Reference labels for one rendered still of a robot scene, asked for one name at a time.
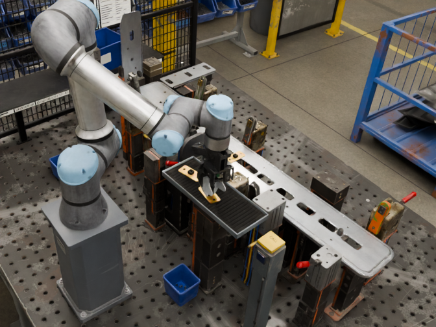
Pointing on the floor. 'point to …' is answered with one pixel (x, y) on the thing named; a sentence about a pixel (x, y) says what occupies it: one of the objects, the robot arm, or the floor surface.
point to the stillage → (418, 152)
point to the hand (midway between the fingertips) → (209, 190)
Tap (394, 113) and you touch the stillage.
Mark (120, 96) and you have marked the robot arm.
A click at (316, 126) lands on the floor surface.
